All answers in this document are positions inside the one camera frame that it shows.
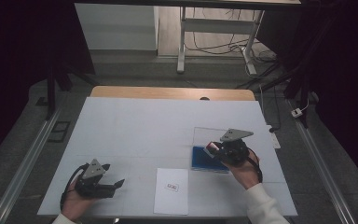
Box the white paper sheet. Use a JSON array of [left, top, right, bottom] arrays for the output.
[[153, 167, 190, 217]]

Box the blue ink pad clear case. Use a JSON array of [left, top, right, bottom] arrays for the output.
[[191, 126, 231, 173]]

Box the dark curtain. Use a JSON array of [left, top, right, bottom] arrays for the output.
[[257, 0, 358, 191], [0, 0, 96, 167]]

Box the wooden table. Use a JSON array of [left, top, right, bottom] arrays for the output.
[[89, 86, 256, 102]]

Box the white table cover sheet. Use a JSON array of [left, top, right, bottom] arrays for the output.
[[36, 96, 298, 217]]

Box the white cabinet panel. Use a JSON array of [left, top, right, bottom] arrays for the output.
[[74, 3, 160, 51]]

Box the person's left hand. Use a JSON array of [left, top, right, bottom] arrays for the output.
[[61, 178, 97, 222]]

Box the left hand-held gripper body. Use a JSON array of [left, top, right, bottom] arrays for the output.
[[74, 158, 116, 199]]

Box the red stamp with grey base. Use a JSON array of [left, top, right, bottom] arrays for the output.
[[203, 141, 220, 157]]

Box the black floor cable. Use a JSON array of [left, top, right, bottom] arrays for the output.
[[185, 7, 278, 63]]

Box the person's right hand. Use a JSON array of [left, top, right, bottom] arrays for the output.
[[226, 148, 264, 190]]

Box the black metal stand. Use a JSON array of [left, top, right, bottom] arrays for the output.
[[44, 60, 101, 121]]

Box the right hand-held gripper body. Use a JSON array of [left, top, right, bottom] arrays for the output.
[[213, 128, 255, 166]]

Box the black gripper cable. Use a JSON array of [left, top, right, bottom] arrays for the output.
[[59, 163, 90, 211], [245, 147, 264, 184]]

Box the white power adapter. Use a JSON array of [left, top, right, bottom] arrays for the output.
[[290, 98, 311, 119]]

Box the metal floor rail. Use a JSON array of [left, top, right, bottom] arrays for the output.
[[0, 106, 62, 224], [286, 98, 357, 224]]

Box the black floor frame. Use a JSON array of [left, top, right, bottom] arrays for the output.
[[48, 120, 72, 144]]

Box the desk frame with metal legs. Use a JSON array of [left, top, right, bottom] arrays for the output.
[[176, 6, 266, 76]]

